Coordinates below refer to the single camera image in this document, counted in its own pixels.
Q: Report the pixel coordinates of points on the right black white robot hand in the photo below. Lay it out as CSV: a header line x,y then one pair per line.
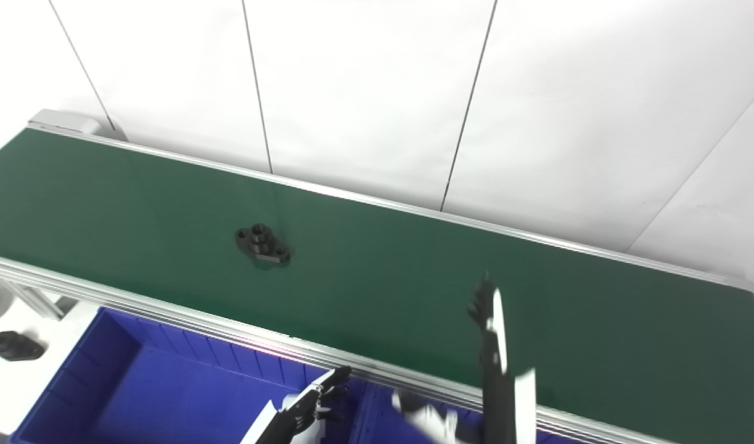
x,y
497,401

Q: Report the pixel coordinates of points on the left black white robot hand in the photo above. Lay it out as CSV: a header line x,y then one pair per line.
x,y
293,413

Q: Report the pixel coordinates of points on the black flange part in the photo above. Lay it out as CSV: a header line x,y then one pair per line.
x,y
262,248
13,346

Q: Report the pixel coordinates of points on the blue plastic bin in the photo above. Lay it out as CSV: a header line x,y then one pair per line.
x,y
376,419
167,394

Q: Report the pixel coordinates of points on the green conveyor belt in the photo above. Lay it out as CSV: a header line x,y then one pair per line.
x,y
383,277
167,317

